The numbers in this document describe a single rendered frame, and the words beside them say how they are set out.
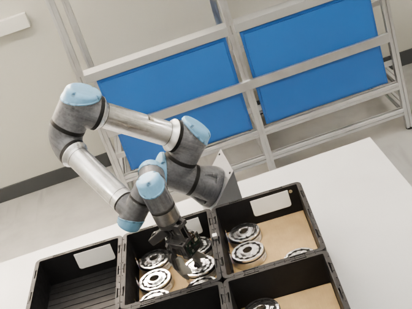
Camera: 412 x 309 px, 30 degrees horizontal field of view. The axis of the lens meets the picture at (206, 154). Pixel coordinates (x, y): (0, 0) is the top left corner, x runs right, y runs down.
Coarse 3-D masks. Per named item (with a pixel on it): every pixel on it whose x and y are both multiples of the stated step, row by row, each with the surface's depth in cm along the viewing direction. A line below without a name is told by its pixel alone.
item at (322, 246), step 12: (264, 192) 247; (300, 192) 240; (228, 204) 247; (216, 216) 242; (312, 216) 226; (216, 228) 236; (216, 240) 230; (312, 252) 211; (264, 264) 213; (228, 276) 213
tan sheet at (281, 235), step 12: (288, 216) 249; (300, 216) 247; (264, 228) 247; (276, 228) 245; (288, 228) 243; (300, 228) 241; (264, 240) 241; (276, 240) 239; (288, 240) 237; (300, 240) 235; (312, 240) 233; (276, 252) 234; (288, 252) 232
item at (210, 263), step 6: (204, 258) 236; (210, 258) 235; (186, 264) 236; (210, 264) 233; (192, 270) 233; (198, 270) 232; (204, 270) 231; (210, 270) 231; (192, 276) 230; (198, 276) 230
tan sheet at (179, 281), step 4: (212, 256) 242; (172, 268) 243; (140, 272) 246; (172, 272) 241; (176, 272) 240; (140, 276) 244; (172, 276) 239; (176, 276) 238; (180, 276) 238; (176, 280) 236; (180, 280) 236; (184, 280) 235; (176, 284) 234; (180, 284) 234; (184, 284) 233; (172, 288) 233; (176, 288) 233; (180, 288) 232; (140, 292) 236; (140, 296) 235
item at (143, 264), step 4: (148, 252) 249; (152, 252) 248; (156, 252) 248; (160, 252) 247; (164, 252) 246; (144, 256) 248; (164, 256) 244; (140, 260) 246; (144, 260) 246; (160, 260) 243; (164, 260) 242; (140, 264) 244; (144, 264) 244; (148, 264) 243; (152, 264) 242; (156, 264) 242; (160, 264) 241; (144, 268) 242; (148, 268) 241; (152, 268) 240; (156, 268) 240
